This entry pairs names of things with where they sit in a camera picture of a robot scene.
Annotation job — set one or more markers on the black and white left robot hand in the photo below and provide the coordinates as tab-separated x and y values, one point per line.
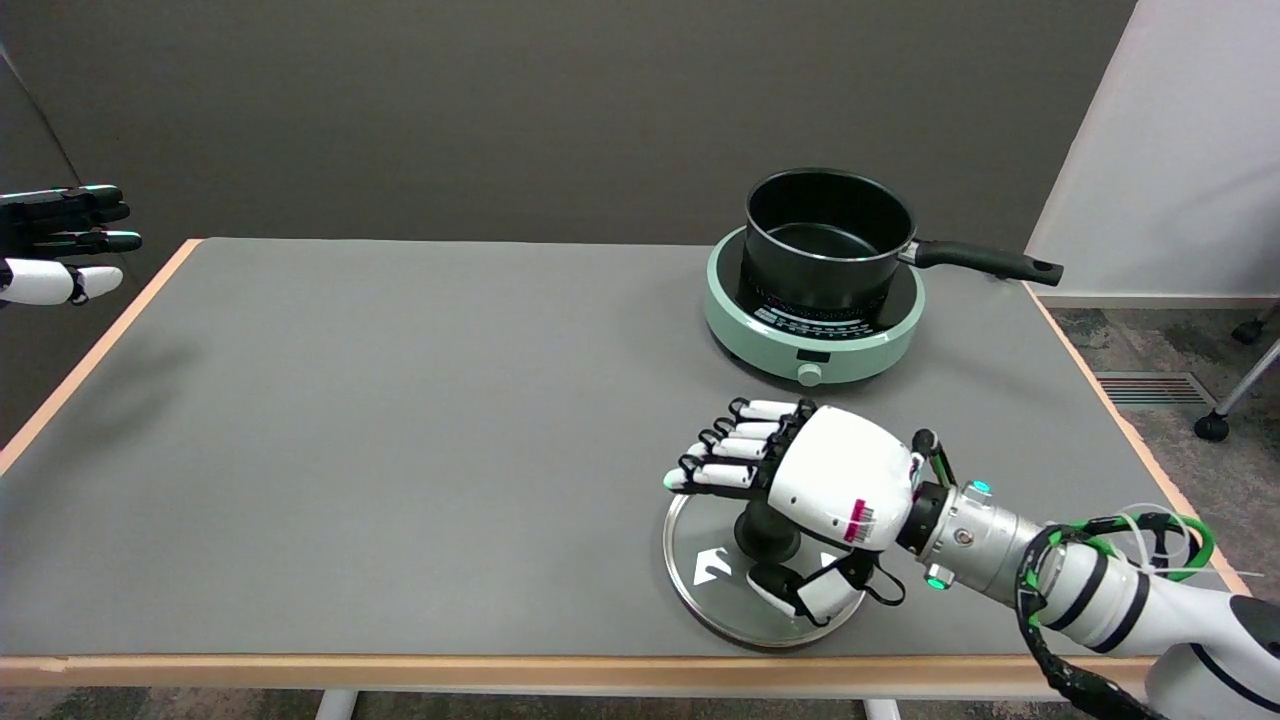
40	280

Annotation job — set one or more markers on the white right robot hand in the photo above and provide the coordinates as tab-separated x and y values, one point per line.
845	470

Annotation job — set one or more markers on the glass pot lid black knob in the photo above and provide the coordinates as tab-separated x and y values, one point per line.
720	610

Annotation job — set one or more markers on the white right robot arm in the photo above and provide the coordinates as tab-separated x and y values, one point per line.
1100	590

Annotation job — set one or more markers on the mint green induction cooker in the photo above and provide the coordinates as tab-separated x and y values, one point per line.
760	345

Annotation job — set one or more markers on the white table leg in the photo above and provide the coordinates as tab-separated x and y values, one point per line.
882	710
335	706

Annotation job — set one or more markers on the floor vent grille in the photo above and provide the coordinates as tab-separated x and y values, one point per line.
1155	390

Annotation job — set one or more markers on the black chair caster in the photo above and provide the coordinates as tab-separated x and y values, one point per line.
1250	328

